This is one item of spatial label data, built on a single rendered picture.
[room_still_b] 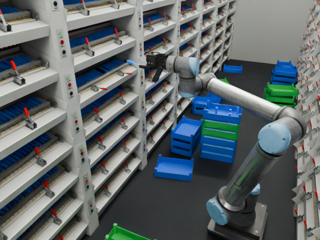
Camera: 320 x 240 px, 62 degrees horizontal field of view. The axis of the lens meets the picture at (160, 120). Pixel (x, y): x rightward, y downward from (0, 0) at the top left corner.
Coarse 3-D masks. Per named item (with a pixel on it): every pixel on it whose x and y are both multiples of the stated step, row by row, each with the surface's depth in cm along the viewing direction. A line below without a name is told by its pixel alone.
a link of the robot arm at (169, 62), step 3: (168, 57) 143; (171, 57) 142; (174, 57) 142; (168, 60) 142; (171, 60) 141; (168, 63) 142; (171, 63) 141; (168, 66) 142; (171, 66) 142; (168, 69) 144; (171, 69) 143
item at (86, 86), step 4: (124, 64) 175; (128, 64) 178; (116, 68) 167; (120, 68) 170; (108, 72) 160; (112, 72) 162; (100, 76) 154; (104, 76) 156; (108, 76) 160; (92, 80) 148; (96, 80) 149; (100, 80) 153; (104, 80) 154; (88, 84) 144; (80, 88) 139; (84, 88) 141; (80, 92) 138; (84, 92) 140
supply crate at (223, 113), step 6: (210, 108) 236; (222, 108) 232; (228, 108) 231; (234, 108) 229; (240, 108) 226; (204, 114) 219; (210, 114) 217; (216, 114) 215; (222, 114) 226; (228, 114) 226; (234, 114) 226; (240, 114) 210; (222, 120) 216; (228, 120) 215; (234, 120) 213
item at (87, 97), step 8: (120, 56) 182; (128, 72) 173; (136, 72) 182; (112, 80) 159; (120, 80) 165; (112, 88) 159; (80, 96) 130; (88, 96) 140; (96, 96) 145; (80, 104) 134; (88, 104) 142
